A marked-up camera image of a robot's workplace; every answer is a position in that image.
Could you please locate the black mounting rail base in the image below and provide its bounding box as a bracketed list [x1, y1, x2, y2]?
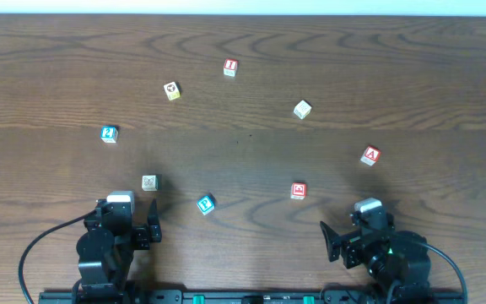
[38, 289, 464, 304]

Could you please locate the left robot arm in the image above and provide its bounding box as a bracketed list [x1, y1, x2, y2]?
[71, 198, 162, 304]

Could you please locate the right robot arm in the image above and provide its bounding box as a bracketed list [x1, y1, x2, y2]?
[320, 207, 433, 303]

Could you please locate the blue number 2 block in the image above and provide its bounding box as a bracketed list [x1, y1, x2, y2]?
[100, 126, 119, 144]

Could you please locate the plain cream wooden block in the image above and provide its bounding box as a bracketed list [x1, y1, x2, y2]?
[294, 100, 312, 120]

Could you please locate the blue letter P block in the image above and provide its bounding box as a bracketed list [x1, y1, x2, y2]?
[197, 195, 215, 215]

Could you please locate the red picture wooden block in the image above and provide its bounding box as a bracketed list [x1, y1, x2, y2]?
[290, 182, 307, 199]

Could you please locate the yellow symbol wooden block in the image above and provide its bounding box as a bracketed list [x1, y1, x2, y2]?
[164, 81, 181, 100]

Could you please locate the red letter I block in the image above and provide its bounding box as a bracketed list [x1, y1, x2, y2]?
[223, 58, 239, 77]

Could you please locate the butterfly wooden block green side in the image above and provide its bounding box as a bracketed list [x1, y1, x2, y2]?
[141, 175, 159, 192]

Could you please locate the red letter A block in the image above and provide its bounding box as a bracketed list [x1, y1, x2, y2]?
[360, 145, 381, 166]

